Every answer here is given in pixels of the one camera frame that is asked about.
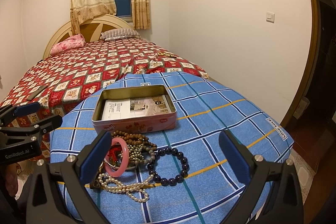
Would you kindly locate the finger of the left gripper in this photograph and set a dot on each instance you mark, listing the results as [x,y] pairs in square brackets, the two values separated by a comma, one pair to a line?
[44,126]
[10,112]

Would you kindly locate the red cord pendant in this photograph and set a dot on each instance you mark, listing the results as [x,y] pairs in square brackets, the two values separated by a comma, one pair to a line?
[114,154]

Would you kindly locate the dark remote control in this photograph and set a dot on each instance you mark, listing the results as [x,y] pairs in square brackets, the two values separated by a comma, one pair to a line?
[36,92]

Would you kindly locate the wooden door frame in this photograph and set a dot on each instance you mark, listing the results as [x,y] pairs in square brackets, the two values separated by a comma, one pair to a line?
[309,68]

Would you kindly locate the brown wooden bead mala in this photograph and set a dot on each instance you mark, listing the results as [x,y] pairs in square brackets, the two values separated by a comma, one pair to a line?
[135,139]

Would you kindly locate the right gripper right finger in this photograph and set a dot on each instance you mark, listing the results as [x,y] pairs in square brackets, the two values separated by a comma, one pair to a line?
[284,201]

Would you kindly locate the pink jade bangle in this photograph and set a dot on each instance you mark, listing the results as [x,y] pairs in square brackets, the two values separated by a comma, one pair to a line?
[116,170]

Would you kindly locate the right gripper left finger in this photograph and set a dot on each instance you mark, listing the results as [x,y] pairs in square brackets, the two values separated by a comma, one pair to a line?
[45,202]

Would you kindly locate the blue plaid cloth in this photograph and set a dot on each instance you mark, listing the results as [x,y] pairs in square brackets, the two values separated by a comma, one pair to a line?
[204,109]

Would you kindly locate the pink metal tin box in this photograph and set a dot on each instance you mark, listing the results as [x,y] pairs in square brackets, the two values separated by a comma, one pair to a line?
[135,125]

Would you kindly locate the red patchwork bedspread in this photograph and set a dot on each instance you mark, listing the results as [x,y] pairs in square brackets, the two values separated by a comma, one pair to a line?
[74,75]

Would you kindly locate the printed paper card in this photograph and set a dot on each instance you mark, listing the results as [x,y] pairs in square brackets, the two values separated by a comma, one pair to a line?
[135,108]

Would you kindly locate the white wall switch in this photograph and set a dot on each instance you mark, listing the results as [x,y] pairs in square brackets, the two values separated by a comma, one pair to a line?
[270,17]

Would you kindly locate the pink floral pillow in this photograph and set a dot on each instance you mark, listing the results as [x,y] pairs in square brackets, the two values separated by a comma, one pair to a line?
[76,41]

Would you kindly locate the cream wooden headboard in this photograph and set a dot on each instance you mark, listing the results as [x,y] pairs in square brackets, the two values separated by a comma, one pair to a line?
[91,30]

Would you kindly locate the striped pillow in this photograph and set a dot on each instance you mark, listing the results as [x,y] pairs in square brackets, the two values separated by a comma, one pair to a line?
[119,33]

